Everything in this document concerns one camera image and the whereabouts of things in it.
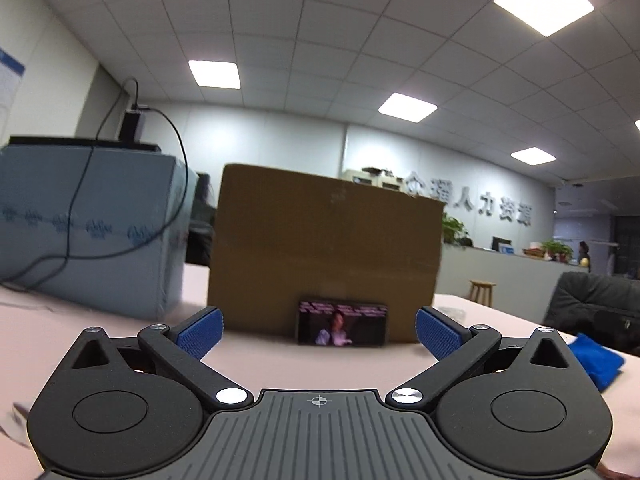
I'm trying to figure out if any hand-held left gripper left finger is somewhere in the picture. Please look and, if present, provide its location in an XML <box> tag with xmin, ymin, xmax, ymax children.
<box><xmin>62</xmin><ymin>306</ymin><xmax>256</xmax><ymax>411</ymax></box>

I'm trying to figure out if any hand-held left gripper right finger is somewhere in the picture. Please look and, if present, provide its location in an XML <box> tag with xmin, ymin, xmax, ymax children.
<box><xmin>386</xmin><ymin>307</ymin><xmax>577</xmax><ymax>411</ymax></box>

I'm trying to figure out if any wooden stool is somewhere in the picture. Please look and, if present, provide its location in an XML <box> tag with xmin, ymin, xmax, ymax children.
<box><xmin>469</xmin><ymin>280</ymin><xmax>497</xmax><ymax>306</ymax></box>

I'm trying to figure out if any white reception counter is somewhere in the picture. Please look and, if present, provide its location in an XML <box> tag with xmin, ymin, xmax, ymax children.
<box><xmin>435</xmin><ymin>245</ymin><xmax>591</xmax><ymax>321</ymax></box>

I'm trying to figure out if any black smartphone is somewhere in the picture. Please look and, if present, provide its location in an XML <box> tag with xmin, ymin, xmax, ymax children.
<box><xmin>297</xmin><ymin>300</ymin><xmax>388</xmax><ymax>348</ymax></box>

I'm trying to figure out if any potted green plant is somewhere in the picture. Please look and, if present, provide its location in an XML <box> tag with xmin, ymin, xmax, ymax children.
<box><xmin>442</xmin><ymin>212</ymin><xmax>473</xmax><ymax>248</ymax></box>
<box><xmin>542</xmin><ymin>240</ymin><xmax>573</xmax><ymax>263</ymax></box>

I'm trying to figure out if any dark desk furniture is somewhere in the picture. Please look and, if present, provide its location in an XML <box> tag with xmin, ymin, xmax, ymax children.
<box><xmin>186</xmin><ymin>172</ymin><xmax>217</xmax><ymax>266</ymax></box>

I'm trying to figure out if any brown cardboard box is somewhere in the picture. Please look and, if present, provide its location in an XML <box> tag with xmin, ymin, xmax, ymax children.
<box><xmin>207</xmin><ymin>162</ymin><xmax>445</xmax><ymax>345</ymax></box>

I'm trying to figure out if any grey-blue wrapped box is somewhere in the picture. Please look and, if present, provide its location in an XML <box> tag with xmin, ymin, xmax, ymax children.
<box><xmin>0</xmin><ymin>142</ymin><xmax>200</xmax><ymax>321</ymax></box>

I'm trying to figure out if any black office chair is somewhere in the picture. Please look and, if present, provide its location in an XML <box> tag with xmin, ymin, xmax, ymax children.
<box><xmin>544</xmin><ymin>271</ymin><xmax>640</xmax><ymax>353</ymax></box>

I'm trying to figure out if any blue cloth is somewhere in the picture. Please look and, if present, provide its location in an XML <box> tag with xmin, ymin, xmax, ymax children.
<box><xmin>570</xmin><ymin>332</ymin><xmax>626</xmax><ymax>392</ymax></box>

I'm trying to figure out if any beige glass-door cabinet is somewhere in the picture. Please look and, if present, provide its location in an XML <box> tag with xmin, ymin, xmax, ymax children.
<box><xmin>342</xmin><ymin>166</ymin><xmax>407</xmax><ymax>193</ymax></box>

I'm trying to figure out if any black power adapter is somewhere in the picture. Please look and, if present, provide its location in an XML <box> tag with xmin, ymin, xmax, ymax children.
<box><xmin>118</xmin><ymin>109</ymin><xmax>147</xmax><ymax>142</ymax></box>

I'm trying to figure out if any black flat board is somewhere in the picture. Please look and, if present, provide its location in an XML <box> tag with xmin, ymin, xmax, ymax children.
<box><xmin>9</xmin><ymin>135</ymin><xmax>163</xmax><ymax>153</ymax></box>

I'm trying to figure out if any grey wall lettering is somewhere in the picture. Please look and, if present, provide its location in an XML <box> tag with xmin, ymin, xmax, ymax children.
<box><xmin>405</xmin><ymin>170</ymin><xmax>533</xmax><ymax>226</ymax></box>

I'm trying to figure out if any wall poster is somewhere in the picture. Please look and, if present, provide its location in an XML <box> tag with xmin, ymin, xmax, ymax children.
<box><xmin>0</xmin><ymin>47</ymin><xmax>26</xmax><ymax>136</ymax></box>

